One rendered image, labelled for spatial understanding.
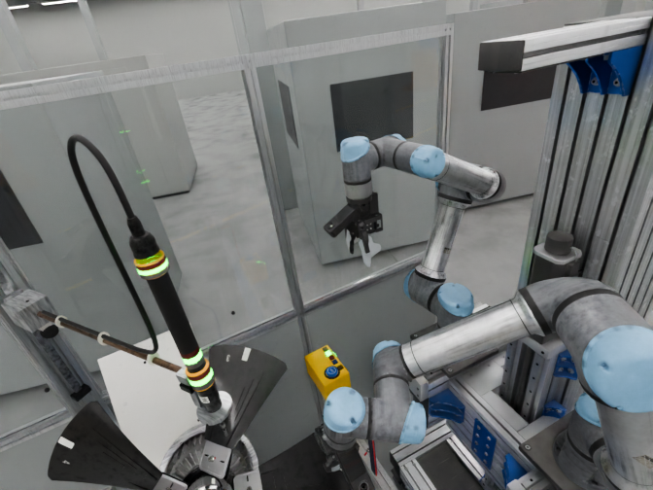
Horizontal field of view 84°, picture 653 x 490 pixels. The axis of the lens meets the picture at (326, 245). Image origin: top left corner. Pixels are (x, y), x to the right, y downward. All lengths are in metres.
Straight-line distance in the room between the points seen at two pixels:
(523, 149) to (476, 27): 1.48
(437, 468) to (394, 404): 1.37
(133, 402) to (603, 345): 1.11
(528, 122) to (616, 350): 4.26
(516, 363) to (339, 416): 0.76
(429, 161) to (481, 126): 3.58
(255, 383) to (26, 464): 1.13
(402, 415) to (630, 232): 0.64
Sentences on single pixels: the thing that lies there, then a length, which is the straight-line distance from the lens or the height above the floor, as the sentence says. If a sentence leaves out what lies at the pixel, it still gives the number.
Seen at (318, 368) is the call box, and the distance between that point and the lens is 1.34.
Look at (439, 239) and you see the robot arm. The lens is 1.33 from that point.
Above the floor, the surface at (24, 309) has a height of 1.57.
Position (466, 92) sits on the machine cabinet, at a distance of 4.28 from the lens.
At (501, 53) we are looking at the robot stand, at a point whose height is 2.01.
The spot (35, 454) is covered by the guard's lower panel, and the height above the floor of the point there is 0.88.
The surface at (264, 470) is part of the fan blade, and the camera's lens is 1.07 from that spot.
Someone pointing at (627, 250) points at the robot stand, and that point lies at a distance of 1.06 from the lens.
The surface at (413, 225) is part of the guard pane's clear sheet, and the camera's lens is 1.87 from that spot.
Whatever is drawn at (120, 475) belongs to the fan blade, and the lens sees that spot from 1.05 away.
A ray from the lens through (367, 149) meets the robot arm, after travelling 0.95.
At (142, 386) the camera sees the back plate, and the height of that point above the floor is 1.27.
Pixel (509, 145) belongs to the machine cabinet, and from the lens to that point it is 4.75.
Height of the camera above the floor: 2.07
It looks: 30 degrees down
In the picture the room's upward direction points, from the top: 8 degrees counter-clockwise
